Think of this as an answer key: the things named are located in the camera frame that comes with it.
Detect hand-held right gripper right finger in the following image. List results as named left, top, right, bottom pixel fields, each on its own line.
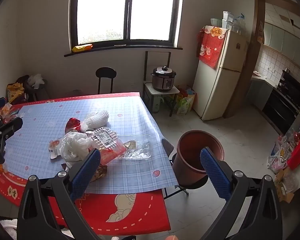
left=200, top=147, right=283, bottom=240

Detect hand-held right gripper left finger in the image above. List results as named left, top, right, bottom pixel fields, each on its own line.
left=17, top=148, right=102, bottom=240

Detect brown plastic bin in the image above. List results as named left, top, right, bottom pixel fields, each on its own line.
left=172, top=129, right=225, bottom=186

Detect white plastic bag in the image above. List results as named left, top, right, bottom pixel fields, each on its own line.
left=60, top=131, right=92, bottom=162

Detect clear pack with white label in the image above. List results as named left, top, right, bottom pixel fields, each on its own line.
left=90, top=127, right=127, bottom=163

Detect clear plastic tray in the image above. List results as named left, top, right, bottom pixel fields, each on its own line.
left=115, top=134, right=152, bottom=159

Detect pile of colourful packets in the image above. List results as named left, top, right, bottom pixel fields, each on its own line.
left=0, top=102, right=24, bottom=123

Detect gold foil wrapper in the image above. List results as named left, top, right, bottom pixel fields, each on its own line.
left=94, top=164, right=108, bottom=180

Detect yellow printed bag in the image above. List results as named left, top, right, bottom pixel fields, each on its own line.
left=7, top=82, right=25, bottom=104

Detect black stool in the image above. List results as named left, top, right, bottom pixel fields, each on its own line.
left=170, top=152, right=210, bottom=198

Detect white red printed wrapper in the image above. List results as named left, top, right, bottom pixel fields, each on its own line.
left=49, top=140, right=62, bottom=159

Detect stool with white bag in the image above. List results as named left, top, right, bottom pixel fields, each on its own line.
left=27, top=74, right=48, bottom=100

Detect crushed red can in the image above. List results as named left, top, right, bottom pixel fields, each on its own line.
left=65, top=117, right=82, bottom=133

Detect grey chair seat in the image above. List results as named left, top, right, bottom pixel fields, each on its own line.
left=162, top=139, right=175, bottom=158

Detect white foam net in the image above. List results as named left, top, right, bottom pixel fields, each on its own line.
left=81, top=110, right=109, bottom=132

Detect printed shopping bags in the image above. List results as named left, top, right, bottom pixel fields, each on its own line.
left=269, top=135, right=290, bottom=175

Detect cardboard boxes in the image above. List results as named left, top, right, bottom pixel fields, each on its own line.
left=274, top=170, right=295, bottom=203

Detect blue plaid table mat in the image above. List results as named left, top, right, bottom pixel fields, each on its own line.
left=2, top=95, right=179, bottom=194

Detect white fleece jacket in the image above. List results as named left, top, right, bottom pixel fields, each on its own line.
left=0, top=219, right=18, bottom=240

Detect green yellow bags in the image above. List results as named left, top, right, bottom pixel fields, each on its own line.
left=176, top=86, right=197, bottom=115

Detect cream refrigerator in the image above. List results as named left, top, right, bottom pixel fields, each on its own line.
left=192, top=26, right=249, bottom=121

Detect black stove with oven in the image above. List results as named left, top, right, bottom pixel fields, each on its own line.
left=262, top=70, right=300, bottom=135

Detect yellow packet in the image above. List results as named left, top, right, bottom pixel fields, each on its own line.
left=72, top=44, right=93, bottom=53

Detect black round-back chair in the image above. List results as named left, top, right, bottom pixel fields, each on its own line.
left=95, top=67, right=117, bottom=95

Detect small white side table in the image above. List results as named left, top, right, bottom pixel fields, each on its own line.
left=144, top=82, right=180, bottom=117

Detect silver pressure cooker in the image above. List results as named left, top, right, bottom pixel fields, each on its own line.
left=151, top=65, right=175, bottom=92

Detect red printed cloth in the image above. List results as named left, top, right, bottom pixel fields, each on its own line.
left=197, top=26, right=227, bottom=68

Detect dark window sill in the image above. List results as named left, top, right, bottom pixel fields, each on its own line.
left=64, top=45, right=183, bottom=57

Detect clear blue plastic bag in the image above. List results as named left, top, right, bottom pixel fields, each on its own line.
left=234, top=14, right=247, bottom=33

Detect clear plastic boxes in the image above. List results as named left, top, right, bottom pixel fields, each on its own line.
left=222, top=11, right=234, bottom=30

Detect black framed window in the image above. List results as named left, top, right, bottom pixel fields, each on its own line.
left=70, top=0, right=184, bottom=47

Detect wooden door frame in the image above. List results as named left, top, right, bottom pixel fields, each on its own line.
left=224, top=0, right=300, bottom=119

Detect black metal frame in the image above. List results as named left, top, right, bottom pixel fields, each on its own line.
left=144, top=51, right=172, bottom=83

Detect grey kitchen wall cabinets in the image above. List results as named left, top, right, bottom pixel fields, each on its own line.
left=264, top=22, right=300, bottom=63

